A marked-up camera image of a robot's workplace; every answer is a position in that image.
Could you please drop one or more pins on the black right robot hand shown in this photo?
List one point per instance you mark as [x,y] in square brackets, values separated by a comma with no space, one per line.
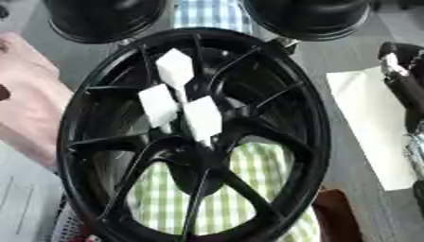
[406,85]

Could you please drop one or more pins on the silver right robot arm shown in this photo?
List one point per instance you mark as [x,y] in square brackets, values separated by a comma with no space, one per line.
[415,157]

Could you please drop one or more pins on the black spoked wheel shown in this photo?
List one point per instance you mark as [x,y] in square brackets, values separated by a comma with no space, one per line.
[287,132]

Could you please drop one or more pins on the white paper sheet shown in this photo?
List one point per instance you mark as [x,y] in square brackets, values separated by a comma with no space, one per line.
[367,126]

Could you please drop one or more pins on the black round tyre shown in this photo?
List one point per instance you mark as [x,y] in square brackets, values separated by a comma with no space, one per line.
[102,19]
[309,17]

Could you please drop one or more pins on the brown wooden chair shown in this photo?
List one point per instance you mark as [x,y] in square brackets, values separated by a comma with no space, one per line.
[338,217]

